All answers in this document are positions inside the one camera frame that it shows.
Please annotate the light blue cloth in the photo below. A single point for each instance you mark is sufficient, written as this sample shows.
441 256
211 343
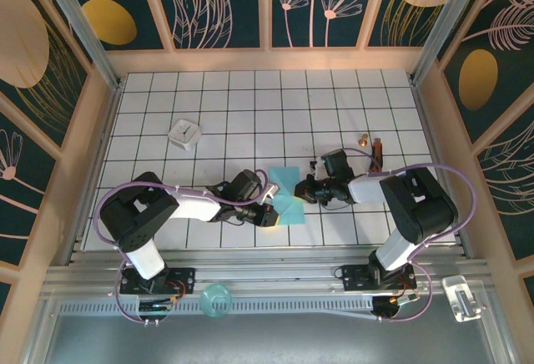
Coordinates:
283 178

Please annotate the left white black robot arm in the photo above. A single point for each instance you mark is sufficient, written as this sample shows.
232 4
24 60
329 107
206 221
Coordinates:
133 209

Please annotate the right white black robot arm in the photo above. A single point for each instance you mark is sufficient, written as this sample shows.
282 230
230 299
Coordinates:
417 205

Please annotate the white square clock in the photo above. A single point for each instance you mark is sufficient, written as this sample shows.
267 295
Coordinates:
185 134

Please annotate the small brass knob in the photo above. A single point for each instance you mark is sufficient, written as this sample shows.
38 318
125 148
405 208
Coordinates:
362 141

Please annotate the orange black screwdriver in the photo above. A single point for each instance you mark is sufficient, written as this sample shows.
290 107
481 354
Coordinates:
377 151

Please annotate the clear teal glass bowl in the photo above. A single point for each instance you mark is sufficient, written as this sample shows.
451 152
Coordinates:
215 301

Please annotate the small black circuit board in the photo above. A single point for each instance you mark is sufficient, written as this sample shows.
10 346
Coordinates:
388 307
154 307

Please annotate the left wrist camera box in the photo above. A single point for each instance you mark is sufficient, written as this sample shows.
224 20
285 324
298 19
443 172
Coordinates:
272 192

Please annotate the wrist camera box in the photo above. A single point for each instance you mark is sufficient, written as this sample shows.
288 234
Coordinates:
272 192
317 166

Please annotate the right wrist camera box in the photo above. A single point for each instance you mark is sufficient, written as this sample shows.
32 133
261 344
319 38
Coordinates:
317 166

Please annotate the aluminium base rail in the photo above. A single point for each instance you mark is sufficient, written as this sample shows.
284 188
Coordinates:
271 268

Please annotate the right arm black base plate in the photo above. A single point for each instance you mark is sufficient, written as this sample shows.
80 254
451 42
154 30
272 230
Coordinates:
354 280

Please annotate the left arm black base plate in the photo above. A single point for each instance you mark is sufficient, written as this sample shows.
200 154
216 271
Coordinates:
185 276

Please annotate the aluminium side rail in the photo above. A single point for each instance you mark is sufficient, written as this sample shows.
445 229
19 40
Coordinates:
429 130
95 172

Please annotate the dark floral wall panel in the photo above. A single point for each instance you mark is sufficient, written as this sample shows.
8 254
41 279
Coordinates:
246 13
21 213
137 5
300 26
500 67
25 47
388 26
513 193

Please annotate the clear acrylic bracket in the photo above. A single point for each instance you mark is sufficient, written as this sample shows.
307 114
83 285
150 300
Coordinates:
459 297

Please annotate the aluminium corner post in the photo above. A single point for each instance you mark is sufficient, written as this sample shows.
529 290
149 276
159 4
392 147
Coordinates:
451 17
85 34

